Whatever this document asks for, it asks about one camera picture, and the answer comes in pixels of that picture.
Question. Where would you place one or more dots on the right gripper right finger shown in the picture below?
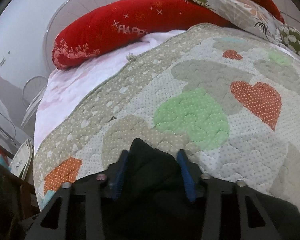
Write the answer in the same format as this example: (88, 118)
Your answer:
(231, 210)

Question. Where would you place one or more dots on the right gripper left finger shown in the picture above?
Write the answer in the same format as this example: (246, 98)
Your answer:
(84, 209)

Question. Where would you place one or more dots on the black pants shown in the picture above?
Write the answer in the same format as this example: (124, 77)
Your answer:
(153, 203)

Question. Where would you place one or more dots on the heart pattern quilt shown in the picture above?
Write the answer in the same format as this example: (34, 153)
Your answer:
(230, 100)

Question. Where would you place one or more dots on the white pink bed sheet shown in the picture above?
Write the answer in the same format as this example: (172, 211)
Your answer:
(66, 88)

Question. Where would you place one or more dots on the small round white fan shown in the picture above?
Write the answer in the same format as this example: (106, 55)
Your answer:
(32, 89)

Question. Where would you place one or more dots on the long red bolster pillow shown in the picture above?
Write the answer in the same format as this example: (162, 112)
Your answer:
(112, 26)

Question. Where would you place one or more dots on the olive white spotted pillow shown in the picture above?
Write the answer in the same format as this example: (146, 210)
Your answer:
(290, 37)

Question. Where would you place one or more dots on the floral grey pillow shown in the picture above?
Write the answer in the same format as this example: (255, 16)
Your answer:
(248, 16)

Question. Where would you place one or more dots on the round pale headboard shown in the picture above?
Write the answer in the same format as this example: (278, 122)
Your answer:
(67, 13)

